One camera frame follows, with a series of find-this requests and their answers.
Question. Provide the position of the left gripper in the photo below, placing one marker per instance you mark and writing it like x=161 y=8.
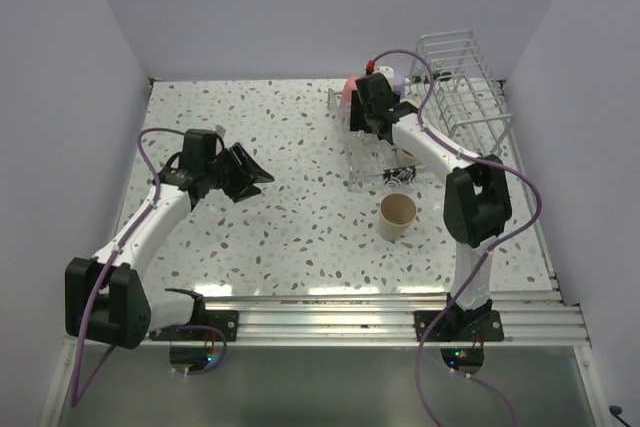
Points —
x=247 y=172

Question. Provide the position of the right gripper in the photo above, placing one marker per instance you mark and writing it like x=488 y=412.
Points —
x=358 y=115

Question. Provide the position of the small clear glass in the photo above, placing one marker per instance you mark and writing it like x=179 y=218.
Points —
x=345 y=115

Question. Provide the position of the pink plastic cup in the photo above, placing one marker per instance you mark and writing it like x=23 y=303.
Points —
x=347 y=91

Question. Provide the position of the beige plastic cup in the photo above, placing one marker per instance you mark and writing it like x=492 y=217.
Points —
x=397 y=212

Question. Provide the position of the large clear glass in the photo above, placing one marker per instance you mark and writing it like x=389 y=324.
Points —
x=366 y=138

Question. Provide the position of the steel cup with cork band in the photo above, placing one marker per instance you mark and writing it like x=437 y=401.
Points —
x=414 y=106

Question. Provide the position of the lavender plastic cup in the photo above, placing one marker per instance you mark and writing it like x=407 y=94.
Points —
x=400 y=84

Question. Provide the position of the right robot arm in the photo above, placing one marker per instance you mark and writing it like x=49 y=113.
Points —
x=476 y=197

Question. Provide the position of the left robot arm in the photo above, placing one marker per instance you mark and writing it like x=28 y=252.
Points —
x=105 y=300

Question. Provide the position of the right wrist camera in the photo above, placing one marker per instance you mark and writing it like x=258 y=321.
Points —
x=373 y=68

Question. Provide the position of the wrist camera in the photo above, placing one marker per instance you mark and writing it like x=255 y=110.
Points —
x=373 y=68
x=220 y=132

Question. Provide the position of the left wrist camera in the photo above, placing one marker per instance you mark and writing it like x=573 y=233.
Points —
x=220 y=132

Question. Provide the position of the white wire dish rack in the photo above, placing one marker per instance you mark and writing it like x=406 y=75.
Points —
x=467 y=105

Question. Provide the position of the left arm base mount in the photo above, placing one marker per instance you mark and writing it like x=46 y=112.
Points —
x=201 y=346

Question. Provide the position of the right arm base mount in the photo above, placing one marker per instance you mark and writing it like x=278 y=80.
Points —
x=463 y=346

